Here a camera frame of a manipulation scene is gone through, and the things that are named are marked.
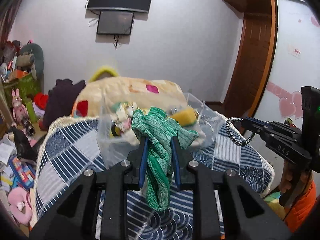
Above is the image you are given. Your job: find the black white braided cord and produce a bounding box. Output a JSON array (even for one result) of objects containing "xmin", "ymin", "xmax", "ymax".
[{"xmin": 225, "ymin": 117, "xmax": 256, "ymax": 147}]

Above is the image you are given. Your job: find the clear plastic storage bin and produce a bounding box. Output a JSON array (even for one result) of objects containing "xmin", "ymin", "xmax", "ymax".
[{"xmin": 97, "ymin": 94, "xmax": 223, "ymax": 169}]

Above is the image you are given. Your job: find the green mesh cloth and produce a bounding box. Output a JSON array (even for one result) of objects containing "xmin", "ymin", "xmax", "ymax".
[{"xmin": 131, "ymin": 107, "xmax": 199, "ymax": 212}]

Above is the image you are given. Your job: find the yellow sponge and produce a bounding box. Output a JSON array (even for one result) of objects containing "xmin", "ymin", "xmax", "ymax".
[{"xmin": 170, "ymin": 107, "xmax": 199, "ymax": 127}]

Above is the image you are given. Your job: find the floral fabric scrunchie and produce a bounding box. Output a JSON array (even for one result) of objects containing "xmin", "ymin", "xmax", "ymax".
[{"xmin": 110, "ymin": 101, "xmax": 138, "ymax": 137}]

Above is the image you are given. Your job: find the orange sleeve forearm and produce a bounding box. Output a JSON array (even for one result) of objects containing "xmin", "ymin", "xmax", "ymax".
[{"xmin": 284, "ymin": 178, "xmax": 317, "ymax": 233}]

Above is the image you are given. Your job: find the right hand holding handle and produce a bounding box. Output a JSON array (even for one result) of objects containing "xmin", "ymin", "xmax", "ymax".
[{"xmin": 278, "ymin": 160, "xmax": 312, "ymax": 193}]

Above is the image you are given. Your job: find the white sticker-covered suitcase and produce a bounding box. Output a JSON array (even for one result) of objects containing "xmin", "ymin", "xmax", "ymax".
[{"xmin": 284, "ymin": 118, "xmax": 297, "ymax": 128}]

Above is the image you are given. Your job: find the brown wooden door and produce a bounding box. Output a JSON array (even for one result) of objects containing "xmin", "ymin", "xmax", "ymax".
[{"xmin": 223, "ymin": 13, "xmax": 274, "ymax": 117}]

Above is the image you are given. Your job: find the blue white patterned bedspread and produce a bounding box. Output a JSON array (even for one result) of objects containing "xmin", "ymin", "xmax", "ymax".
[{"xmin": 34, "ymin": 112, "xmax": 275, "ymax": 240}]

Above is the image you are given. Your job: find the white wardrobe sliding door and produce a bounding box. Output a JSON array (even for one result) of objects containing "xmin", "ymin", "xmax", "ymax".
[{"xmin": 254, "ymin": 0, "xmax": 319, "ymax": 127}]

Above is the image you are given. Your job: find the beige patchwork plush blanket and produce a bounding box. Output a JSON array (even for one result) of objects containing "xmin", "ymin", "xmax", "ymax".
[{"xmin": 72, "ymin": 76, "xmax": 186, "ymax": 116}]

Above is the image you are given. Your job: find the dark purple garment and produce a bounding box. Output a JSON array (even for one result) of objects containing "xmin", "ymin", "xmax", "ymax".
[{"xmin": 39, "ymin": 79, "xmax": 86, "ymax": 131}]

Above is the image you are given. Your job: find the colourful puzzle box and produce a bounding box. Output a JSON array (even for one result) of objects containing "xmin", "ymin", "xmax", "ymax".
[{"xmin": 9, "ymin": 157, "xmax": 35, "ymax": 191}]

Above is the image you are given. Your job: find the red plush item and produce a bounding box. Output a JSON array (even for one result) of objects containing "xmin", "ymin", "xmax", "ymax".
[{"xmin": 33, "ymin": 93, "xmax": 49, "ymax": 110}]

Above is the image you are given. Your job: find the green cylinder bottle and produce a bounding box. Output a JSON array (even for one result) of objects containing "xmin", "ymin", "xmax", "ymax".
[{"xmin": 25, "ymin": 98, "xmax": 37, "ymax": 123}]

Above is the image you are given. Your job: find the pink bunny plush toy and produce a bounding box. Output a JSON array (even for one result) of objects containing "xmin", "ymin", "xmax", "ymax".
[{"xmin": 11, "ymin": 88, "xmax": 29, "ymax": 124}]

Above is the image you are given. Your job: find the green cardboard box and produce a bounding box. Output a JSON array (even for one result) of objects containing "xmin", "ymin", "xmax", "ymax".
[{"xmin": 3, "ymin": 74, "xmax": 41, "ymax": 107}]

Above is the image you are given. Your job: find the grey green plush dinosaur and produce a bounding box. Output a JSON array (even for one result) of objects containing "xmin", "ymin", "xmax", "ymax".
[{"xmin": 16, "ymin": 43, "xmax": 44, "ymax": 80}]

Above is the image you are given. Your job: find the yellow foam ring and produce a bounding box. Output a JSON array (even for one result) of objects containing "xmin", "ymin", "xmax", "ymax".
[{"xmin": 88, "ymin": 65, "xmax": 121, "ymax": 83}]

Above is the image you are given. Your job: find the small wall monitor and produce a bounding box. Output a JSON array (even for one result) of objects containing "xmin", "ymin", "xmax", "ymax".
[{"xmin": 97, "ymin": 10, "xmax": 134, "ymax": 36}]

